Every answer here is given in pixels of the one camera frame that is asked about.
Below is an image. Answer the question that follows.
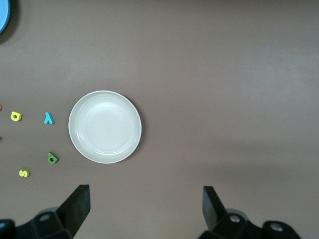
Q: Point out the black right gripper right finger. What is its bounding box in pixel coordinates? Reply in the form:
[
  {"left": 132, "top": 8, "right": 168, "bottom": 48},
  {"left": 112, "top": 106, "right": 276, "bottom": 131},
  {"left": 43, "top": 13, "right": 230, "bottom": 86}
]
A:
[{"left": 199, "top": 186, "right": 303, "bottom": 239}]

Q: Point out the brown table cover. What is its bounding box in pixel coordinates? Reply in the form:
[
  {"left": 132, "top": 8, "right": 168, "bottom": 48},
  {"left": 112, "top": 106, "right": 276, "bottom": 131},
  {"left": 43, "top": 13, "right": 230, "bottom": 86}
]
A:
[{"left": 0, "top": 0, "right": 319, "bottom": 239}]

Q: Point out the blue round plate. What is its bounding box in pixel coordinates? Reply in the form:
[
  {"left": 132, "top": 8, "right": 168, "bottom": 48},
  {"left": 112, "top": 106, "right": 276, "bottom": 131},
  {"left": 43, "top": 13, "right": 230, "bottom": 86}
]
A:
[{"left": 0, "top": 0, "right": 11, "bottom": 34}]

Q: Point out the beige round plate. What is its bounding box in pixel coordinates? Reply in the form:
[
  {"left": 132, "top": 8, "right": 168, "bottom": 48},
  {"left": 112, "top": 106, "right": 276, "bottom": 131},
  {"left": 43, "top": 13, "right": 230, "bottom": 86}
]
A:
[{"left": 68, "top": 90, "right": 142, "bottom": 164}]

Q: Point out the teal foam letter y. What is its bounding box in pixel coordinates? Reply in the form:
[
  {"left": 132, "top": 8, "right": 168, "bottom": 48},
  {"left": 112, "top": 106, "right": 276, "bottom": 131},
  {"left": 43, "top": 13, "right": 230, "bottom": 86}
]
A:
[{"left": 43, "top": 112, "right": 55, "bottom": 125}]

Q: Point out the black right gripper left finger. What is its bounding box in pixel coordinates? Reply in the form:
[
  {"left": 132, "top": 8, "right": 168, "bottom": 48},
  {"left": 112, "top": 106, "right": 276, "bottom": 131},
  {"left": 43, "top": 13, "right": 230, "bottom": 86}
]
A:
[{"left": 0, "top": 184, "right": 90, "bottom": 239}]

